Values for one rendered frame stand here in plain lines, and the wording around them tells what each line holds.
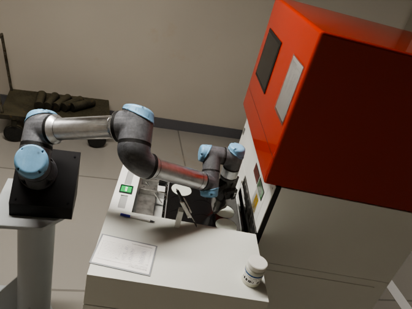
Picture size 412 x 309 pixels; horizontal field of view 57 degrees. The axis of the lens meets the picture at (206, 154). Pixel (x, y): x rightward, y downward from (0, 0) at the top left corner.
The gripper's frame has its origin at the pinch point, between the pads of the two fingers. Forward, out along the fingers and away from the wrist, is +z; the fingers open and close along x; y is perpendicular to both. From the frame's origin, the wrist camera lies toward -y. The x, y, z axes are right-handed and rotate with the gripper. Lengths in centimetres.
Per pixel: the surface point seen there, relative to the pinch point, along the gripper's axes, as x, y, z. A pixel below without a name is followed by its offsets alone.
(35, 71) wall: 292, -1, 49
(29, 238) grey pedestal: 34, -71, 24
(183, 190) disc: 19.7, -4.1, 1.4
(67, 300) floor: 46, -47, 91
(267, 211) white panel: -24.1, 4.5, -18.3
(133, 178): 28.8, -28.0, -4.6
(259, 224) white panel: -23.3, 4.4, -10.4
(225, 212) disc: -1.1, 6.7, 1.3
